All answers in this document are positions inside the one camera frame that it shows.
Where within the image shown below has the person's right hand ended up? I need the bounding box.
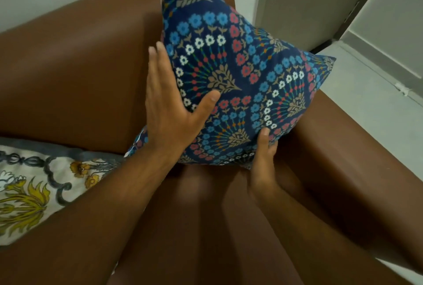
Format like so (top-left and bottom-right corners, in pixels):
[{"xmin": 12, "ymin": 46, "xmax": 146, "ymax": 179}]
[{"xmin": 247, "ymin": 128, "xmax": 280, "ymax": 200}]

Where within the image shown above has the person's left hand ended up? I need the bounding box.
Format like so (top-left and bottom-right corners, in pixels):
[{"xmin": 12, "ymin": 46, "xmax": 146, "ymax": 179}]
[{"xmin": 144, "ymin": 41, "xmax": 221, "ymax": 160}]

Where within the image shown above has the blue floral cushion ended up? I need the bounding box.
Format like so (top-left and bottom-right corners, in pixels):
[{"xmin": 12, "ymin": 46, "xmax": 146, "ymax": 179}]
[{"xmin": 125, "ymin": 0, "xmax": 337, "ymax": 170}]

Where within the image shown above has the person's right forearm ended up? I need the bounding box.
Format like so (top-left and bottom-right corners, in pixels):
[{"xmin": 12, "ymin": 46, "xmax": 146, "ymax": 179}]
[{"xmin": 253, "ymin": 186, "xmax": 405, "ymax": 285}]

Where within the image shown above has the person's left forearm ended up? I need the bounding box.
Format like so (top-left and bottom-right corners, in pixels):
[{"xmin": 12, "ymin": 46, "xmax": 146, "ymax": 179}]
[{"xmin": 0, "ymin": 146, "xmax": 180, "ymax": 285}]

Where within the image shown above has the brown leather sofa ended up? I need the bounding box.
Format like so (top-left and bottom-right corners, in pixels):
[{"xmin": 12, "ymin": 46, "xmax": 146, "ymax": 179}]
[{"xmin": 0, "ymin": 0, "xmax": 423, "ymax": 285}]

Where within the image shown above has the grey door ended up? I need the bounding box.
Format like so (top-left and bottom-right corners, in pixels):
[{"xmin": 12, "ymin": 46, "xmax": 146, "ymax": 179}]
[{"xmin": 254, "ymin": 0, "xmax": 394, "ymax": 53}]

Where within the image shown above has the white yellow floral cushion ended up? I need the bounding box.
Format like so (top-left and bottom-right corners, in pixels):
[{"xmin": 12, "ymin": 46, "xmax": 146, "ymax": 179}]
[{"xmin": 0, "ymin": 136, "xmax": 128, "ymax": 247}]

